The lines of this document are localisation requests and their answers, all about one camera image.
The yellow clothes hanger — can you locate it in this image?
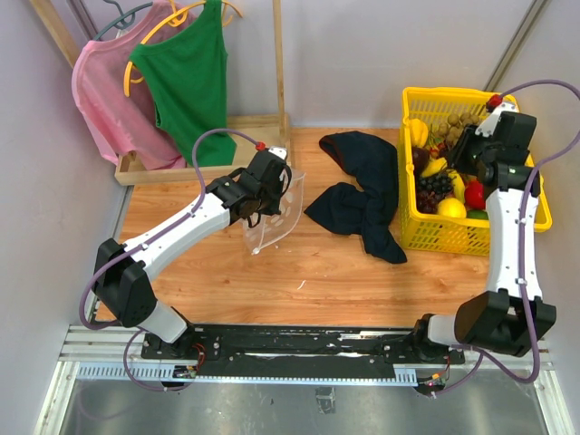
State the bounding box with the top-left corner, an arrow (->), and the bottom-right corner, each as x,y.
123,0 -> 244,98

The brown longan fruit bunch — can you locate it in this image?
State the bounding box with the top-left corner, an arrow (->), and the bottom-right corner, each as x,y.
433,112 -> 481,147

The black grape bunch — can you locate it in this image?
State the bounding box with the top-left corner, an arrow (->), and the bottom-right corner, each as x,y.
417,173 -> 453,196

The green lime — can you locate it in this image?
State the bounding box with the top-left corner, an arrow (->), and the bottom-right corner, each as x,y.
466,208 -> 488,220

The pink shirt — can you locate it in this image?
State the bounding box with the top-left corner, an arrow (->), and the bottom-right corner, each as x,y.
72,1 -> 186,170

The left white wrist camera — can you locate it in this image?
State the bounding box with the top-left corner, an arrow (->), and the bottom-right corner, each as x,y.
267,146 -> 288,161

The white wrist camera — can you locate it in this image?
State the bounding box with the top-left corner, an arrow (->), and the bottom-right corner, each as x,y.
475,102 -> 519,138
267,146 -> 288,161

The yellow lemon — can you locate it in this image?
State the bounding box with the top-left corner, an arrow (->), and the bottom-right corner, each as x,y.
437,198 -> 467,218

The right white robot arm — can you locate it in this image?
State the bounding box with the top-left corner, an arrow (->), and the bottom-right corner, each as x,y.
410,102 -> 556,363

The green tank top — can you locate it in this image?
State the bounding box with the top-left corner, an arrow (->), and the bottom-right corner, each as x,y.
123,1 -> 237,167

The yellow plastic basket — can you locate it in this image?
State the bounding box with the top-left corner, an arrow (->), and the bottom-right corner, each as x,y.
397,86 -> 554,257

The red apple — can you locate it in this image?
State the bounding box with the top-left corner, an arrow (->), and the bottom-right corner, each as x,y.
464,179 -> 486,210

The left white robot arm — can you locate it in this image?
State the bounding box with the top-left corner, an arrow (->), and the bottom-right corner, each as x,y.
92,147 -> 292,359

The yellow banana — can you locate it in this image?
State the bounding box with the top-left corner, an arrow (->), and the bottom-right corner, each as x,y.
417,158 -> 466,203

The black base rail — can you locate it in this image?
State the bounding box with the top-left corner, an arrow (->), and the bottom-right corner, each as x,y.
141,324 -> 465,381

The wooden clothes rack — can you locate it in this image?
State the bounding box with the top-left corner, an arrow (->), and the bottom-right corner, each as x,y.
31,1 -> 292,186

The grey clothes hanger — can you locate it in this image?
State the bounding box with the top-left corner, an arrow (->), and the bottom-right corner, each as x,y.
92,0 -> 153,41

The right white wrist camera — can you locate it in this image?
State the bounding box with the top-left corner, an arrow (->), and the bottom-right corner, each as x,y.
475,102 -> 519,138

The clear zip top bag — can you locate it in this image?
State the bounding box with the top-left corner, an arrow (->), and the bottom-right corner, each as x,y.
243,169 -> 305,255

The dark navy cloth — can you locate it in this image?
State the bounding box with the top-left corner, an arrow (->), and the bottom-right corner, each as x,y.
304,130 -> 407,265

